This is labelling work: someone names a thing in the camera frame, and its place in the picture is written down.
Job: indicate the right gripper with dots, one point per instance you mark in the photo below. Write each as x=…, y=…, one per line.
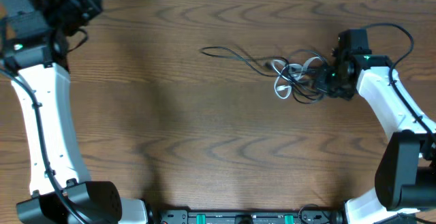
x=321, y=86

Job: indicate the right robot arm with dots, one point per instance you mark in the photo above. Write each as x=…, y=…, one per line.
x=405, y=178

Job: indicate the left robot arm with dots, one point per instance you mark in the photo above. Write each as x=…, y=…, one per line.
x=34, y=50

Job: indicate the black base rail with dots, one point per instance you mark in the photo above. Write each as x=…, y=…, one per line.
x=306, y=215

